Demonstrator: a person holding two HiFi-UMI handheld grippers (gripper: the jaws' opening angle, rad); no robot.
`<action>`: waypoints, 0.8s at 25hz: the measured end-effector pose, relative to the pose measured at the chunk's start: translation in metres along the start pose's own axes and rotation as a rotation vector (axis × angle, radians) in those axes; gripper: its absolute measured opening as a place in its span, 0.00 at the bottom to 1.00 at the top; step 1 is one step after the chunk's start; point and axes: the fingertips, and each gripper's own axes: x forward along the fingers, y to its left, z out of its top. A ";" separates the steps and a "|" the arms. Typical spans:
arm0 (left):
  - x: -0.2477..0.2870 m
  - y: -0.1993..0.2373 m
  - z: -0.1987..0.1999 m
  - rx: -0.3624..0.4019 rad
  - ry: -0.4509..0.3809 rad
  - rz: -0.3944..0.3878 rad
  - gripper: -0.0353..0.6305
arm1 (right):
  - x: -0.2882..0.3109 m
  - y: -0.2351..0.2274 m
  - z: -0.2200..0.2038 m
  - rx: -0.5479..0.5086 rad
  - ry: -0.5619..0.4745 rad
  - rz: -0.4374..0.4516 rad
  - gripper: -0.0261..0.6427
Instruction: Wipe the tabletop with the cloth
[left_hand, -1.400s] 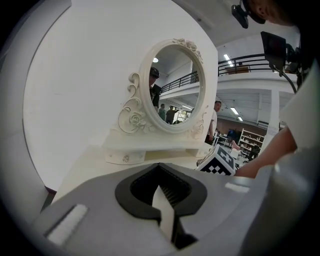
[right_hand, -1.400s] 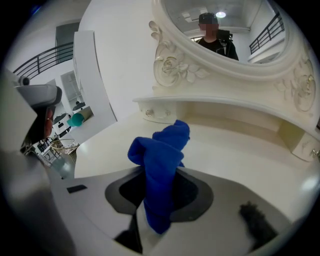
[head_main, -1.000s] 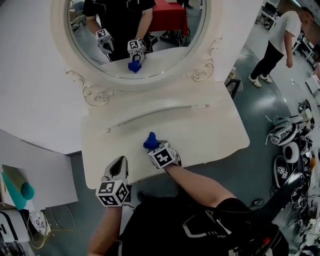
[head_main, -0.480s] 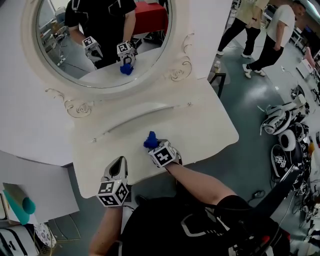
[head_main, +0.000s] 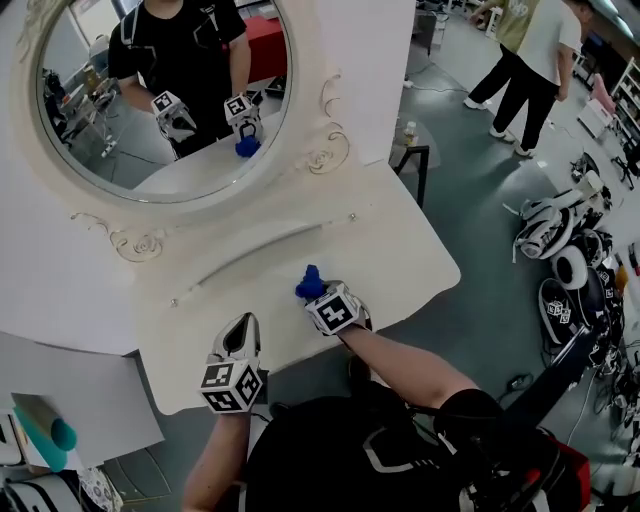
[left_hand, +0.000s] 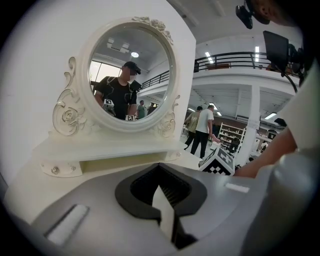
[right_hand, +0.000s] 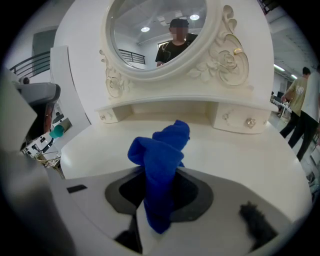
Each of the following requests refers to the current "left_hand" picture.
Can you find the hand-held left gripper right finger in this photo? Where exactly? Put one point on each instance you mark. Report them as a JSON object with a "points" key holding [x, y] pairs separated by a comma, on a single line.
{"points": [[220, 212]]}

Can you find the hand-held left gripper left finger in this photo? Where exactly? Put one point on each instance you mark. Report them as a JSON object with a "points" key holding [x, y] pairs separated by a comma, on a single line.
{"points": [[100, 212]]}

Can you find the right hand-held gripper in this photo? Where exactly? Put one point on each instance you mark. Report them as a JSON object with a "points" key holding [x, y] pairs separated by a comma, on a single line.
{"points": [[220, 162]]}

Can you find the person's right forearm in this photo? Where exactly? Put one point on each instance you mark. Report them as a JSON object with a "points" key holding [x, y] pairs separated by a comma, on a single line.
{"points": [[270, 155]]}

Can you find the white ornate vanity table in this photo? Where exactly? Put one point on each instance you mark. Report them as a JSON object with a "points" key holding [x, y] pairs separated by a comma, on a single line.
{"points": [[32, 190]]}

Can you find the black office chair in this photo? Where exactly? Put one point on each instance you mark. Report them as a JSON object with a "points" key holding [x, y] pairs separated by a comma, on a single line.
{"points": [[233, 147]]}

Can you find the white storage rack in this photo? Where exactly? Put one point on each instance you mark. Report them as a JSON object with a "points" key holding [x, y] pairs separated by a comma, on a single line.
{"points": [[231, 135]]}

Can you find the white ornate oval mirror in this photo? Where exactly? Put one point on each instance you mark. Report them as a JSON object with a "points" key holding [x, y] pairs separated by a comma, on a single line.
{"points": [[70, 117]]}

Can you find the black balcony railing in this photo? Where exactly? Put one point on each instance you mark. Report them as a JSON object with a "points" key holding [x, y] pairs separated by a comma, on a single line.
{"points": [[232, 60]]}

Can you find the person's head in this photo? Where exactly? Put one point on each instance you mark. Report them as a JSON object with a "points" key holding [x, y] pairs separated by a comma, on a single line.
{"points": [[272, 12]]}

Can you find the black head camera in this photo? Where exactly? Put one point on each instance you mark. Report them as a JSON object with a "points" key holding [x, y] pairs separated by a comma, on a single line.
{"points": [[245, 16]]}

